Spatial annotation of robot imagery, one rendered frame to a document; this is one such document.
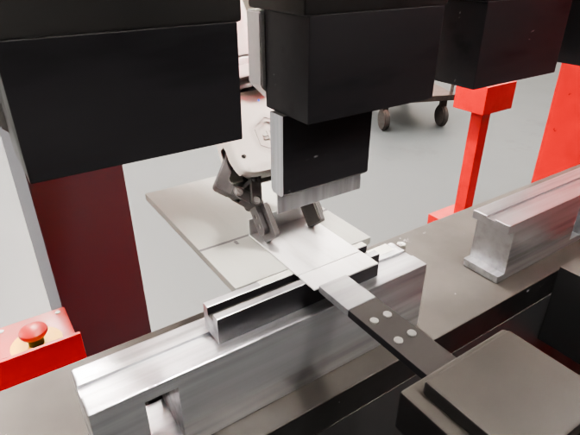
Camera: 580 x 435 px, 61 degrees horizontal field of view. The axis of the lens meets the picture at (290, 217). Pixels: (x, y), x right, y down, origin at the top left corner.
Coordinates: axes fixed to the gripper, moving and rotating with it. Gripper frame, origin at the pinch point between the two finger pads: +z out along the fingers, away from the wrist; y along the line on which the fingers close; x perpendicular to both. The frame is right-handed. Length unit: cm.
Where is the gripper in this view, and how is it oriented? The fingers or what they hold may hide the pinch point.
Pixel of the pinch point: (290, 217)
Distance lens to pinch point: 57.1
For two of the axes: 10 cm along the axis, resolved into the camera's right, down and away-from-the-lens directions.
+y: 8.3, -2.7, 4.9
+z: 3.6, 9.3, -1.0
